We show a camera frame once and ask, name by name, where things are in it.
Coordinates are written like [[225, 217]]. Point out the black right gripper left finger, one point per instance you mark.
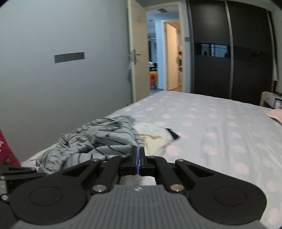
[[60, 196]]

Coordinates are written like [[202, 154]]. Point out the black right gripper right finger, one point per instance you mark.
[[217, 197]]

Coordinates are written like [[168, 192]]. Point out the grey striped garment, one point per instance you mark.
[[102, 138]]

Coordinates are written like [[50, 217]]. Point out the dark red garment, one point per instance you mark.
[[7, 157]]

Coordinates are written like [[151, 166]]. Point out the polka dot bed sheet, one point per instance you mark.
[[227, 136]]

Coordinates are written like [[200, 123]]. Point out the cream white garment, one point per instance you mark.
[[155, 139]]

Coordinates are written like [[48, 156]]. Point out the pink pillow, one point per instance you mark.
[[275, 114]]

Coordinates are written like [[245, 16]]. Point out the white bedside table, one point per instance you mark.
[[270, 100]]

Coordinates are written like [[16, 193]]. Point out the black sliding wardrobe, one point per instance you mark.
[[233, 50]]

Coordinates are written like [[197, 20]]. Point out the beige open door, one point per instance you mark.
[[139, 51]]

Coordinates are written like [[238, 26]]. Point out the grey wall panel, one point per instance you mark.
[[66, 57]]

